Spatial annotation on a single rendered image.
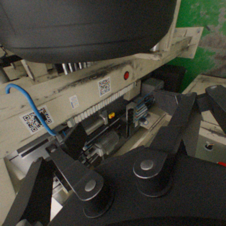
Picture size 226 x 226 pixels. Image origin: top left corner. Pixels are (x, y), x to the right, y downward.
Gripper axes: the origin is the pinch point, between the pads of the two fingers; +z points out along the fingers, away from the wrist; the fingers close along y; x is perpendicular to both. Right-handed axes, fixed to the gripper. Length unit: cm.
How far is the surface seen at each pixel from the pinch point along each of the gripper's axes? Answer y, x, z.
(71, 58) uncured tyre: -5.4, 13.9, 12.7
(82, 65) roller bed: -14, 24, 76
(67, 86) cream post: -13.7, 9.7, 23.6
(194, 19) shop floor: 93, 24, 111
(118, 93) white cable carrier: 1.6, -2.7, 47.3
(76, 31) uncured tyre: -1.3, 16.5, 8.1
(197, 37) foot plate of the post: 92, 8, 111
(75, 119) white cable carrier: -19.3, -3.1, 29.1
